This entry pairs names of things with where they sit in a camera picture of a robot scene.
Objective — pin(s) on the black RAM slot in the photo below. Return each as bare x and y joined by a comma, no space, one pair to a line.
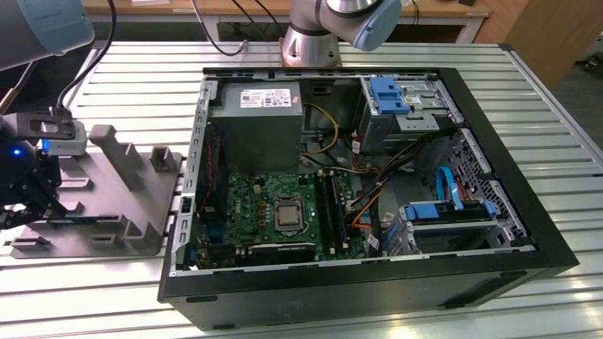
324,212

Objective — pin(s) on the blue board connector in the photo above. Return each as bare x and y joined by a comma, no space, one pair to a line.
216,234

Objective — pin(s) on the green motherboard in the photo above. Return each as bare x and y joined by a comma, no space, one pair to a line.
244,192

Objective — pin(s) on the hard disk in blue carrier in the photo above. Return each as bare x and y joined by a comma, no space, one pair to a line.
424,212

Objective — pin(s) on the grey power supply unit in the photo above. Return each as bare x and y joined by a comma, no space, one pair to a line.
253,141

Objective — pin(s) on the silver CPU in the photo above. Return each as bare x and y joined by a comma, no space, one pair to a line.
288,216

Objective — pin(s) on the wooden panel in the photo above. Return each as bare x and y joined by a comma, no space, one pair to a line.
541,35

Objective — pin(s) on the black PC case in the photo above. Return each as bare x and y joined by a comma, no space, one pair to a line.
329,293

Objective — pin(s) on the grey parts rack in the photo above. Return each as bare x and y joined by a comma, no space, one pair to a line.
108,197

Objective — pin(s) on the blue optical drive carrier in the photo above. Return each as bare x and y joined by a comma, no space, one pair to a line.
385,95

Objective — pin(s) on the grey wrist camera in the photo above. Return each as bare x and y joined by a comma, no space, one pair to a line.
68,141

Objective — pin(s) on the metal disk bay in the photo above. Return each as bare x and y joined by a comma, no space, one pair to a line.
452,226

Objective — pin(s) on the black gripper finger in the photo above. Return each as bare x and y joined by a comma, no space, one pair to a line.
21,214
47,183

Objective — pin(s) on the black graphics card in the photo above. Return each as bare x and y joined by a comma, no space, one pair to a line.
283,249

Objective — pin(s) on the blue card retention latch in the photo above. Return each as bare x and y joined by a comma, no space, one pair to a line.
191,257

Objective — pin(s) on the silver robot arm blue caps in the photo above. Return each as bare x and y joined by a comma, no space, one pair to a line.
311,42

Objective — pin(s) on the metal drive cage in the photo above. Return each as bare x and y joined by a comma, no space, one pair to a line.
413,123

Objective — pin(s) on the wooden desk white frame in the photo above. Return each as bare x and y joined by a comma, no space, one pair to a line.
141,10

